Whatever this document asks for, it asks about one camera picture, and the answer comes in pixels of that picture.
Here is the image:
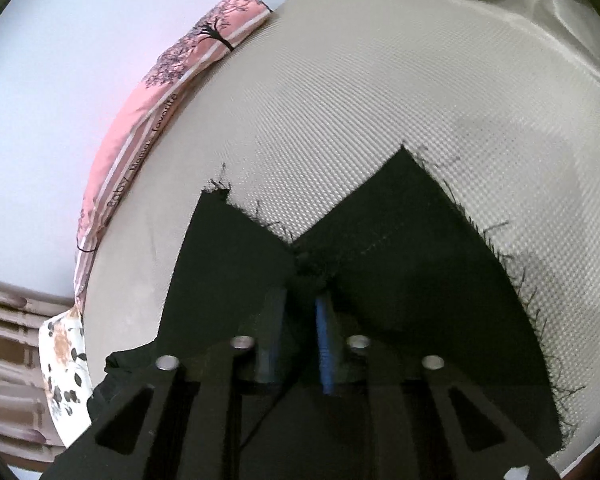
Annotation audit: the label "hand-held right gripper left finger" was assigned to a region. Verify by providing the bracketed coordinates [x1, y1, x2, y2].
[40, 287, 291, 480]

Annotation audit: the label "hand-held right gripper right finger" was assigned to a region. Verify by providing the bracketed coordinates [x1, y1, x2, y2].
[312, 295, 563, 480]

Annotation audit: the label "black pants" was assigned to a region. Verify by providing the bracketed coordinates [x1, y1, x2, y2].
[87, 144, 588, 480]

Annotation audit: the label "white floral cloth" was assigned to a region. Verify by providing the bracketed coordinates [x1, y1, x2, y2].
[37, 307, 94, 448]

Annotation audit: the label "pink striped printed blanket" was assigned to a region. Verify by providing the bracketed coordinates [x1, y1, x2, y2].
[74, 0, 274, 311]

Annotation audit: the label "beige woven bed mat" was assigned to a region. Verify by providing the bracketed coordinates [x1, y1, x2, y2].
[74, 0, 600, 473]

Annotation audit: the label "beige striped curtain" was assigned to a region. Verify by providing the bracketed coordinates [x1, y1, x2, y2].
[0, 275, 77, 461]

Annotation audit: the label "cream satin cloth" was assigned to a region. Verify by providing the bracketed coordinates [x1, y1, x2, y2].
[286, 0, 600, 128]

